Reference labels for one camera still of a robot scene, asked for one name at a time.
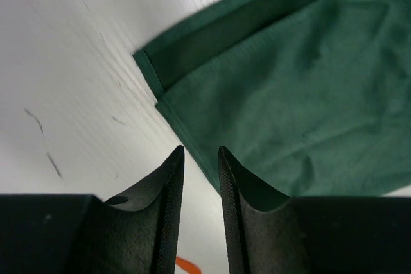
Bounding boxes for orange plastic knife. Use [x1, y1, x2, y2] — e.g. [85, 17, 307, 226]
[175, 257, 202, 274]

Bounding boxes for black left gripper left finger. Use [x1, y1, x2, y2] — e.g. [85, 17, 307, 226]
[1, 146, 184, 273]

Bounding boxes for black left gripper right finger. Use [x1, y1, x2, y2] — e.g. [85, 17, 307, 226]
[218, 147, 410, 273]

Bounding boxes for green cloth napkin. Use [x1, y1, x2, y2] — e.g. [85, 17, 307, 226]
[134, 0, 410, 196]

